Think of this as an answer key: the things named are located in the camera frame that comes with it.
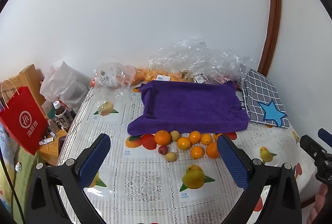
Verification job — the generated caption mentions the purple towel-covered tray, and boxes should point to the purple towel-covered tray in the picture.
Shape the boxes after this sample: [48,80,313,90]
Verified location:
[127,80,249,136]

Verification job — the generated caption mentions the tangerines in clear bag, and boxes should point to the tangerines in clear bag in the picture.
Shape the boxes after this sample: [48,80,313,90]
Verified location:
[133,67,187,85]

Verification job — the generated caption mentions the black cable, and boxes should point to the black cable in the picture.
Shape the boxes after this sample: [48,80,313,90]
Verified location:
[0,151,21,224]

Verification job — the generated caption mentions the dark drink bottle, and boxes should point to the dark drink bottle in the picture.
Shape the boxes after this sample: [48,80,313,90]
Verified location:
[53,100,73,128]

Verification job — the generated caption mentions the wooden furniture frame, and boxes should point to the wooden furniture frame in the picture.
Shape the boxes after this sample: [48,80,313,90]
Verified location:
[0,64,46,110]

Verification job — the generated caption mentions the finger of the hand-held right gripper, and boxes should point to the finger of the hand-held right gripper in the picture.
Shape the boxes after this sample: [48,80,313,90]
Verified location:
[319,128,332,143]
[300,135,327,161]

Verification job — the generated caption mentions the green printed cloth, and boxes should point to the green printed cloth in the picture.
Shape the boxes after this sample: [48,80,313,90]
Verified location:
[0,123,47,224]

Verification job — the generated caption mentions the red paper bag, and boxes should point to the red paper bag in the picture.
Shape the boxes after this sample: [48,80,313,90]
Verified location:
[0,79,50,156]

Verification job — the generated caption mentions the white plastic bag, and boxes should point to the white plastic bag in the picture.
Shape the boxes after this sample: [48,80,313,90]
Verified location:
[40,61,89,110]

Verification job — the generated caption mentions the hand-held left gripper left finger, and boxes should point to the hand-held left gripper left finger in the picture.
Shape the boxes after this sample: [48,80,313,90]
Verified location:
[24,133,111,224]

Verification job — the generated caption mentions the grey checked cushion blue star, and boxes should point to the grey checked cushion blue star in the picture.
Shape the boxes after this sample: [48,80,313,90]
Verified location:
[242,69,290,128]

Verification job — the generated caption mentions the person's right hand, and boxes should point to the person's right hand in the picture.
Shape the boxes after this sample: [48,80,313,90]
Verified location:
[306,184,328,224]

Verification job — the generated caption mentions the wooden bedside table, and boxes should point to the wooden bedside table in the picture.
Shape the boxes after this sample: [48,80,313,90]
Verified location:
[36,128,69,166]

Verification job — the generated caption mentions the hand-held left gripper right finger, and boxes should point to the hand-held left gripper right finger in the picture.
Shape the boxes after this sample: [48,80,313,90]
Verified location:
[216,133,303,224]

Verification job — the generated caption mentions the small white object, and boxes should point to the small white object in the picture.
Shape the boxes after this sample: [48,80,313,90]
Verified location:
[39,134,57,145]

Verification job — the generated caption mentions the large clear plastic bag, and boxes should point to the large clear plastic bag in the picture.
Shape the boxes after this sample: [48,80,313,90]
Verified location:
[149,38,256,85]

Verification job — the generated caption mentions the translucent plastic bag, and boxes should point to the translucent plastic bag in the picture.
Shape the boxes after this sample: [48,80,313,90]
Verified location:
[91,62,137,90]

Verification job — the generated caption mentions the brown wooden door frame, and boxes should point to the brown wooden door frame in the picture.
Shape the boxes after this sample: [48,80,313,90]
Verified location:
[258,0,283,75]

